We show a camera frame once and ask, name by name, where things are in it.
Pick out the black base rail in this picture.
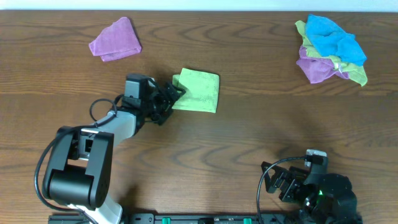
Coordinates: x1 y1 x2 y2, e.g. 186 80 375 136
48 212 364 224

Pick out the folded purple cloth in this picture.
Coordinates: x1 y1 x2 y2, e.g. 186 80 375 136
88 17 142 62

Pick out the olive green cloth in pile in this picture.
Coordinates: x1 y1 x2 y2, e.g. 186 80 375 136
295 21 368 86

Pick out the right black cable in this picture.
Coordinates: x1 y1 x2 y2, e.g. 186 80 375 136
256 156 312 224

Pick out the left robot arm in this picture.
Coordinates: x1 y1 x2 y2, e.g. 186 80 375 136
34 74 186 223

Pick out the blue cloth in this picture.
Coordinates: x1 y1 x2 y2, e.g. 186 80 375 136
305 14 367 66

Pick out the crumpled purple cloth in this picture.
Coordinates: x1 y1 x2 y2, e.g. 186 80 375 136
296 46 349 84

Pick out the left black cable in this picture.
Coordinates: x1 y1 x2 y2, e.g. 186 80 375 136
34 98 118 224

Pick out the light green cloth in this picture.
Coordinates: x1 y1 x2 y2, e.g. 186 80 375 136
172 68 220 113

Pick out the black cable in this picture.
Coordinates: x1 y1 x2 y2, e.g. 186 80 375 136
256 156 312 224
34 98 118 224

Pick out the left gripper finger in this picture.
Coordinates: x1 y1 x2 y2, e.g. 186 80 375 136
165 82 186 101
150 108 173 126

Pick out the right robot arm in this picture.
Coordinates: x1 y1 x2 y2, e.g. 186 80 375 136
261 162 363 224

